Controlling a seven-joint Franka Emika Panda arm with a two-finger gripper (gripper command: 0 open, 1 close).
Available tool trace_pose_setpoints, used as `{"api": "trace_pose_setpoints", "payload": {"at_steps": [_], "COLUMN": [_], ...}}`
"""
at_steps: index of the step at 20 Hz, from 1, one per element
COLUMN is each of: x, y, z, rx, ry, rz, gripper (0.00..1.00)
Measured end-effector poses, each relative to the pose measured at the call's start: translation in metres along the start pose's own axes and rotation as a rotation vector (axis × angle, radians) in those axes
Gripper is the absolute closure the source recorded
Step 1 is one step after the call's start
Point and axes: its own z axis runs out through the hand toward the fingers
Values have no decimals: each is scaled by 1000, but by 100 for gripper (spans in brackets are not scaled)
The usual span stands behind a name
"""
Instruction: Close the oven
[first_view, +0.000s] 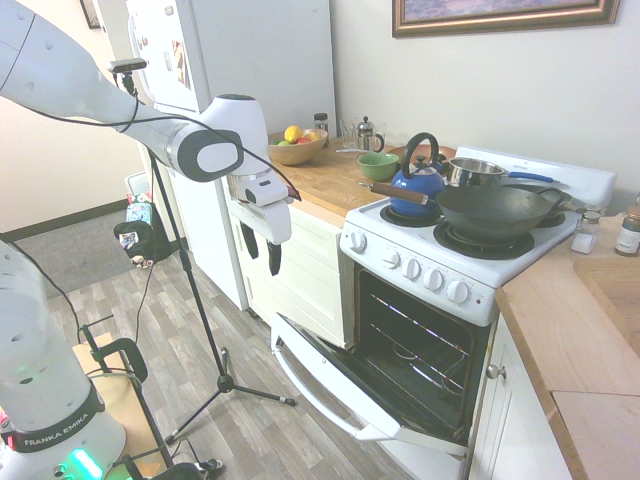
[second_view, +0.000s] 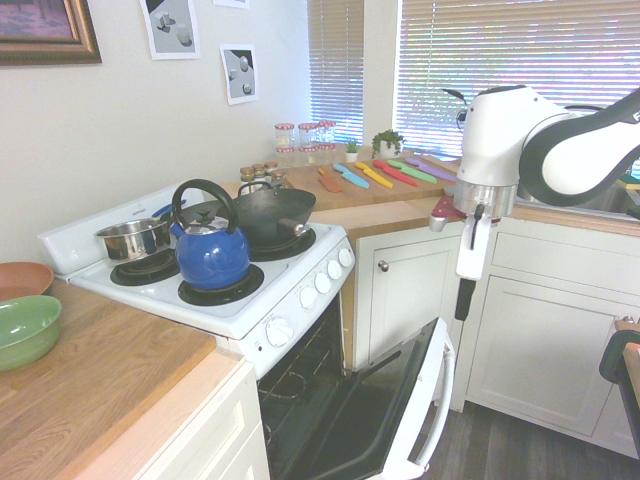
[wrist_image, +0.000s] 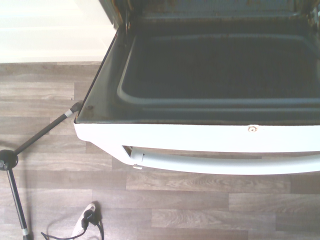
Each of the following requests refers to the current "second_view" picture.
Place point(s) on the orange knife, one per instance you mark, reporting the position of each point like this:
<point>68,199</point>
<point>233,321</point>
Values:
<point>331,184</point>

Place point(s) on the large white oven knob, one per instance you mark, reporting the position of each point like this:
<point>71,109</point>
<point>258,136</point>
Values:
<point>278,333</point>

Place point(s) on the wide white cabinet door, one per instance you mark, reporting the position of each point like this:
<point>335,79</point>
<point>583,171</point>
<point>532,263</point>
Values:
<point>540,350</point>

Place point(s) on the red knife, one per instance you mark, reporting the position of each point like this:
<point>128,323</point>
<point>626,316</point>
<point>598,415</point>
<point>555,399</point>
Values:
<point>395,172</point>

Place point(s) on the yellow knife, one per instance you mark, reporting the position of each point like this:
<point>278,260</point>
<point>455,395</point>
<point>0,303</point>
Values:
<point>375,175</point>

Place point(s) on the white cabinet drawer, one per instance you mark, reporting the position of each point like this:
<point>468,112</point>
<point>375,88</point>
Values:
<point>565,255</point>

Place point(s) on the glass jar checkered lid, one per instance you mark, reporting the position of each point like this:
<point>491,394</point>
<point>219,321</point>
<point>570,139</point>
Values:
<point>285,157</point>
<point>308,156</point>
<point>308,135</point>
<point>284,136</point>
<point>327,132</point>
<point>326,153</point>

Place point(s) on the yellow green sponge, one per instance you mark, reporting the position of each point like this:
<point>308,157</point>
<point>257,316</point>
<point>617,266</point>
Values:
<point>632,180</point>

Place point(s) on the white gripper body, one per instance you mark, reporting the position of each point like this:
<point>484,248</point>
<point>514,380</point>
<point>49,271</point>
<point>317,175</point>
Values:
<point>472,257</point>

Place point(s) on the large grey shapes print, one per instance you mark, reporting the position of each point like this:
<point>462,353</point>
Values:
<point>172,27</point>

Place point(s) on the terracotta bowl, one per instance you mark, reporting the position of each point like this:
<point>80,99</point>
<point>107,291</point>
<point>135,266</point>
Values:
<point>22,280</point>

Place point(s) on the dark green black stand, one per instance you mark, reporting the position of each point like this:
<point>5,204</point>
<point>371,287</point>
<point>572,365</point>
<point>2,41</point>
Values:
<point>617,360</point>

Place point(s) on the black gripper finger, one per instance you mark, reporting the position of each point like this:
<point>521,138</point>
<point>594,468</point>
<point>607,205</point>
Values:
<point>463,300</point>

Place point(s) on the wooden cutting board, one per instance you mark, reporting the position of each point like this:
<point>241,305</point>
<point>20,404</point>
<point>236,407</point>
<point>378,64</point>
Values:
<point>370,195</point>

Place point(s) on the white stove knob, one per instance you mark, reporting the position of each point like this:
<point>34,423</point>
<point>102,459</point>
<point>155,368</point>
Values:
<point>306,297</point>
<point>334,269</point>
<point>322,283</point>
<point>345,257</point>

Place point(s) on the framed painting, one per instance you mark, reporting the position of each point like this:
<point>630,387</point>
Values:
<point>35,25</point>

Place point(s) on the small grey shapes print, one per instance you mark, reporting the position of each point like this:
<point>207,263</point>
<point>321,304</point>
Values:
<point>240,75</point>

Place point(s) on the white base cabinet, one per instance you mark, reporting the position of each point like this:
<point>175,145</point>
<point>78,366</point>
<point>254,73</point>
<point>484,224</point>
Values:
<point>210,430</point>

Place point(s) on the green knife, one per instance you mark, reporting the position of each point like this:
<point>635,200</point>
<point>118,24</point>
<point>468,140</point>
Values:
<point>412,171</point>

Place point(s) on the purple knife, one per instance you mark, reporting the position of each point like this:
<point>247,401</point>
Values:
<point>432,170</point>

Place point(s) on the white oven door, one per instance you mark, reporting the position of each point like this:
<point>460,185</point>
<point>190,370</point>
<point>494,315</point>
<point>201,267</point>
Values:
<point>350,430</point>

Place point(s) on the black wok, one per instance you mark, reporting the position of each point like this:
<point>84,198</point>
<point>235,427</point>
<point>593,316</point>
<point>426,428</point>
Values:
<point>270,212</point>

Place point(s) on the bushy potted plant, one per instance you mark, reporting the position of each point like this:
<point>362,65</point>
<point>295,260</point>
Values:
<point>387,142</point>

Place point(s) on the white cabinet door with knob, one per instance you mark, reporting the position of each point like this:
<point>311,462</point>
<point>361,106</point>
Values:
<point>415,305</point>

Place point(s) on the tiny potted plant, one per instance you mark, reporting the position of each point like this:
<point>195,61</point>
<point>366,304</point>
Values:
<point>352,151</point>

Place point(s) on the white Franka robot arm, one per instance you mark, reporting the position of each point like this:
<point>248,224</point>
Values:
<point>490,140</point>

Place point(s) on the small spice jar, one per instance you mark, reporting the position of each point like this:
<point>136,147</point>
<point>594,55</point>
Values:
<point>258,171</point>
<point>246,175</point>
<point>271,167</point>
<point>278,179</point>

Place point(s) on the light blue knife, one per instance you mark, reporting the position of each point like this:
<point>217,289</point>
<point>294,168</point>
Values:
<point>352,176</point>

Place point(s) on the green bowl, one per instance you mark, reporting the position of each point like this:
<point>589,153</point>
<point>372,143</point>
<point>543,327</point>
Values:
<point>27,330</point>

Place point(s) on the white electric stove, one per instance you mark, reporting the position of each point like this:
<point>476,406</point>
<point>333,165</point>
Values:
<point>150,296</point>

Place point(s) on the red and grey kitchen tool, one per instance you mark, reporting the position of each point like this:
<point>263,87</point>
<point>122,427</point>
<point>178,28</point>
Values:
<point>442,210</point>

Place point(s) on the wide window blind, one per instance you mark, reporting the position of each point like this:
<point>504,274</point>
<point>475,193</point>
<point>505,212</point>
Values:
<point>520,50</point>

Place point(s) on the steel sink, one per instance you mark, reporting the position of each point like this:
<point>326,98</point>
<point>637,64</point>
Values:
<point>600,200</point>

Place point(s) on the narrow window blind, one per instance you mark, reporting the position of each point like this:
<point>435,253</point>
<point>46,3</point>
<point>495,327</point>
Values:
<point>335,70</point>

